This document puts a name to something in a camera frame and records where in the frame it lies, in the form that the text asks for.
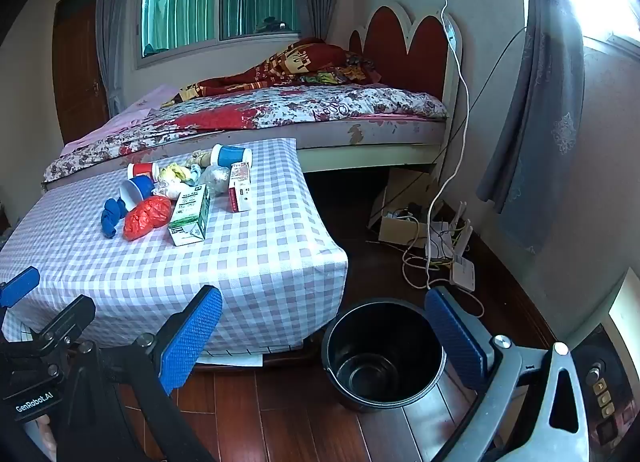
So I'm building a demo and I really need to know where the checked tablecloth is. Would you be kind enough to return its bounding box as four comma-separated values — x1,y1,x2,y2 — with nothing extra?
0,137,349,358

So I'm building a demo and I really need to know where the blue cup white inside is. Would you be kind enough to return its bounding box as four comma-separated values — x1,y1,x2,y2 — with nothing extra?
119,176,156,212

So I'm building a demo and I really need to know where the pink cloth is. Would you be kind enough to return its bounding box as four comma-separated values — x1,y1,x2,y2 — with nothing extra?
60,83,181,155

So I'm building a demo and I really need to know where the floral mattress bed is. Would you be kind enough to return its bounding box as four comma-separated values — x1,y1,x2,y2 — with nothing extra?
42,83,449,183

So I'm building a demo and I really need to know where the white cable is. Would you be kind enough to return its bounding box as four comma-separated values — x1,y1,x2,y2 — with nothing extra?
402,0,486,318

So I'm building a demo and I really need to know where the white tissue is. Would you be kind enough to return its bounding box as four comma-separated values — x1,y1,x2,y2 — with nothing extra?
152,179,183,200

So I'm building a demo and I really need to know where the red patterned blanket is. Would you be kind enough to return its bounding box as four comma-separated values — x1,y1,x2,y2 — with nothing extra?
172,37,351,98

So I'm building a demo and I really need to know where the green white carton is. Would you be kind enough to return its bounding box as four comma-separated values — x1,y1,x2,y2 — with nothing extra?
168,184,211,247

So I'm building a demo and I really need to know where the open cardboard box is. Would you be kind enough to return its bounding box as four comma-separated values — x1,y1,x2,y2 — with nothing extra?
367,167,447,248

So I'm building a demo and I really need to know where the red plastic bag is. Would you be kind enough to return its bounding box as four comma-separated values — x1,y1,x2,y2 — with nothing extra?
123,195,173,242

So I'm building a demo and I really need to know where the window with green curtain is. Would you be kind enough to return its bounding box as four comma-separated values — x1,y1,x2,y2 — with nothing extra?
135,0,301,68

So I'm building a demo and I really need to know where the red white box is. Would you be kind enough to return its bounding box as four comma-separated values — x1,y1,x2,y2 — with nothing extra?
228,163,252,213

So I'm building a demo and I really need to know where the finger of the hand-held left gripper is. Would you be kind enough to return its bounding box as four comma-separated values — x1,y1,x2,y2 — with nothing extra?
15,294,97,345
0,266,41,310

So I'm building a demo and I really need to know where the clear plastic bag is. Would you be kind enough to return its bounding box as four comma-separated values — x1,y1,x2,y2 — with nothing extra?
199,165,232,199

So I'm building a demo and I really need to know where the person's left hand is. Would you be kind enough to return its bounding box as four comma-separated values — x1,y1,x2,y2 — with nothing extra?
35,417,59,461

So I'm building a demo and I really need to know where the red white headboard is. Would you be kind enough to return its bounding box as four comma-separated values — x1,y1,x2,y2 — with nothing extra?
348,2,464,98

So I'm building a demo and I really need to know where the white cabinet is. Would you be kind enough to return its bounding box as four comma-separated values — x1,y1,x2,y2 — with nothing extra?
601,266,640,343

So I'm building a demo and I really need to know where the grey hanging towel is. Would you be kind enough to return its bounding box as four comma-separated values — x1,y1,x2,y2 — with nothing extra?
477,0,587,256

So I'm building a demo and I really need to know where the colourful pillow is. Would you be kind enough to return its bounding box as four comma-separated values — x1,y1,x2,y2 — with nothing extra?
300,54,382,88

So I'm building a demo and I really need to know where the white flat modem box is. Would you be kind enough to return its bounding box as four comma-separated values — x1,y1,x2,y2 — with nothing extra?
449,257,477,294

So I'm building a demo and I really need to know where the white router with antennas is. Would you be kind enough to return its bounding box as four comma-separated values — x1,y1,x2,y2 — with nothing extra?
425,201,472,265

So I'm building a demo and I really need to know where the mattress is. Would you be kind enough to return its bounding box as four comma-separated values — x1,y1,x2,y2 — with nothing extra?
280,117,447,149

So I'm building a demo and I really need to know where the dark brown safe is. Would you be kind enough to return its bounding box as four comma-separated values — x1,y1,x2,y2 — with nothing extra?
570,322,640,462

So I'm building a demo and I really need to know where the dark object on windowsill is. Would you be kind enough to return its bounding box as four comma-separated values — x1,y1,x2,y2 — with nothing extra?
255,16,292,34

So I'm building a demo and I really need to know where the brown wooden door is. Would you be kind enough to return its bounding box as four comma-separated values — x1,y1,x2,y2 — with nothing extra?
52,0,112,144

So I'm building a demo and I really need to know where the black plastic bucket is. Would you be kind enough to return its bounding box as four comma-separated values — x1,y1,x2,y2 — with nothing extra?
321,298,447,413

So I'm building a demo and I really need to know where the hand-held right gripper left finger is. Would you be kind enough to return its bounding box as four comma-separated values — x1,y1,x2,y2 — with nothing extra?
65,285,224,462

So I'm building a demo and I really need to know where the white bed frame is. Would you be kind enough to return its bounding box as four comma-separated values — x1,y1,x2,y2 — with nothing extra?
295,134,461,179

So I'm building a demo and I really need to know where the red white paper cup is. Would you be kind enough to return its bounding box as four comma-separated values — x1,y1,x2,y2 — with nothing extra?
127,162,160,181

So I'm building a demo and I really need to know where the yellow paper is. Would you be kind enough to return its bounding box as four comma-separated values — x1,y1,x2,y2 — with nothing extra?
159,163,192,185

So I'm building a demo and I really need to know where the blue rubber glove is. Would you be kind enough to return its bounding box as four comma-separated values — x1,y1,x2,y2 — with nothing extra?
100,197,132,240

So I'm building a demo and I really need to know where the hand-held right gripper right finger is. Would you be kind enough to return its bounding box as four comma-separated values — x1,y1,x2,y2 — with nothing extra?
424,286,593,462

